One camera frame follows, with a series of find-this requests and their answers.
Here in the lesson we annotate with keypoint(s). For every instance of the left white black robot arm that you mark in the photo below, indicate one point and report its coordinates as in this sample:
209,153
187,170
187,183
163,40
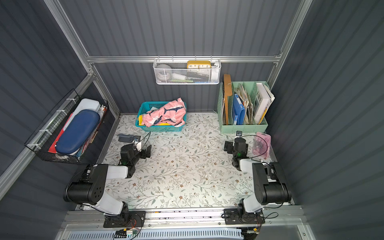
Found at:
87,188

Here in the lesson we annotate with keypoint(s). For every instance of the pink transparent box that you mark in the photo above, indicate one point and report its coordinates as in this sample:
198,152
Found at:
262,145

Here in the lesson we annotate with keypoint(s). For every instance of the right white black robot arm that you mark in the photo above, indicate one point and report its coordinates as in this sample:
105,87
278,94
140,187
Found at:
269,181

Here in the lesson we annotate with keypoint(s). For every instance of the white plastic container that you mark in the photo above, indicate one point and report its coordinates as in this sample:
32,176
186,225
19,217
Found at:
85,104

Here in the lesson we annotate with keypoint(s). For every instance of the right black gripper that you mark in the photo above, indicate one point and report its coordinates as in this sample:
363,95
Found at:
229,146

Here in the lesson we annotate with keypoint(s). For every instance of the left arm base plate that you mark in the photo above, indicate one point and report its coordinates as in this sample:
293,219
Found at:
134,219

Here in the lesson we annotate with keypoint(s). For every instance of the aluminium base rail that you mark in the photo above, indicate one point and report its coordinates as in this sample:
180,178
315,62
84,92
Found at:
284,223

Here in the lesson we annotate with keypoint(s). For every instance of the brown cardboard board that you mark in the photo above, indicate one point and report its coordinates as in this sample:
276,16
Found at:
227,94

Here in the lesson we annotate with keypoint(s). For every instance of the green file organizer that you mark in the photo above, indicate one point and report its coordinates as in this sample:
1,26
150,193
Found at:
251,89

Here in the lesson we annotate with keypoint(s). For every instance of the white book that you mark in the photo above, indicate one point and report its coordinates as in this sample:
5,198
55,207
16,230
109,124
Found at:
264,99

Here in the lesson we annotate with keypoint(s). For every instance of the navy blue oval case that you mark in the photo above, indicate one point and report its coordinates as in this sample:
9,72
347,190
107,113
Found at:
78,131

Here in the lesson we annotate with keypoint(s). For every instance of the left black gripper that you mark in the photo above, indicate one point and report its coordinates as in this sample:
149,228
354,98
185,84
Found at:
144,150

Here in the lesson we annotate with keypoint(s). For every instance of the yellow clock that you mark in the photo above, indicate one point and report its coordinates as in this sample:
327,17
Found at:
195,64

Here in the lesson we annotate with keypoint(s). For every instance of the yellow cloth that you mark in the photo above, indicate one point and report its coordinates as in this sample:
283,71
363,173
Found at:
151,121

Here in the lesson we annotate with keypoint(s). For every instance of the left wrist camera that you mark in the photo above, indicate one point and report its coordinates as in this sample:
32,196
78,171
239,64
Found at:
138,145

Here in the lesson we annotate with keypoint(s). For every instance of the floral table mat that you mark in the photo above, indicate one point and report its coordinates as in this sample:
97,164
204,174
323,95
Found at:
187,169

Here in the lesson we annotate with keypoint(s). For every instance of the papers stack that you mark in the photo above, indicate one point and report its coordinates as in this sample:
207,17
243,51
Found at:
247,103

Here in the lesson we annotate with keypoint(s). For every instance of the white wire wall basket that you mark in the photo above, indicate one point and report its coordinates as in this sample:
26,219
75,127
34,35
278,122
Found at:
183,76

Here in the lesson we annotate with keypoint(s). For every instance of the black wire wall basket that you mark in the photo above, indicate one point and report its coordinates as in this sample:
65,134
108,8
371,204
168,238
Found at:
43,143

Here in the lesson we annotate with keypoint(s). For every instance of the tape roll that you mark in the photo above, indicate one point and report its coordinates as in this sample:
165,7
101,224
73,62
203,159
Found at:
163,73

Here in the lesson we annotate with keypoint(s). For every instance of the blue folder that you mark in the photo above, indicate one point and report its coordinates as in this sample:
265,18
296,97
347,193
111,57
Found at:
238,111

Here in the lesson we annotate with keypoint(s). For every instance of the teal plastic basket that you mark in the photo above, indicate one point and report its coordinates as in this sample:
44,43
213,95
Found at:
147,106

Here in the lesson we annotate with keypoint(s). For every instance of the pink shark print shorts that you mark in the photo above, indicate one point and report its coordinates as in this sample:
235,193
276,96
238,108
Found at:
173,113

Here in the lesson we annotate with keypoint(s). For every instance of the small grey pouch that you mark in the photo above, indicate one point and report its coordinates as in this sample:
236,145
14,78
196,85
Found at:
128,138

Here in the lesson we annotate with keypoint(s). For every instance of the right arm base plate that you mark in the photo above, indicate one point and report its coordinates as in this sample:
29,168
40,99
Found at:
237,217

